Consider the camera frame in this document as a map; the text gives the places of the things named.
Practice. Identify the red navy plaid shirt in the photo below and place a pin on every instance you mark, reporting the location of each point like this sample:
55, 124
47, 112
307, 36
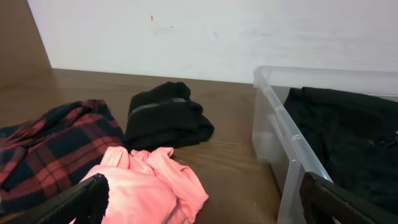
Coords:
43, 157

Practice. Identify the black folded garment with band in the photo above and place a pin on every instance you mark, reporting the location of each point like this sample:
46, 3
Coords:
165, 116

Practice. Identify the pink crumpled garment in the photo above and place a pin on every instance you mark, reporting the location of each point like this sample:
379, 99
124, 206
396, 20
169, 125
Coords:
149, 187

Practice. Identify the large black garment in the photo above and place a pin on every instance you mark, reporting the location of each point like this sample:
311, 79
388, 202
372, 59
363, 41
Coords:
354, 137

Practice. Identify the clear plastic storage bin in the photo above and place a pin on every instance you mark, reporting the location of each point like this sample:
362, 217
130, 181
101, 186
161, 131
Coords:
276, 138

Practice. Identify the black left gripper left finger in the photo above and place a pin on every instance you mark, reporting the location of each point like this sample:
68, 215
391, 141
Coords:
84, 203

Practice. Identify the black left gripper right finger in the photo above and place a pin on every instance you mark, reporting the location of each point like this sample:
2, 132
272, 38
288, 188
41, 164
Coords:
324, 202

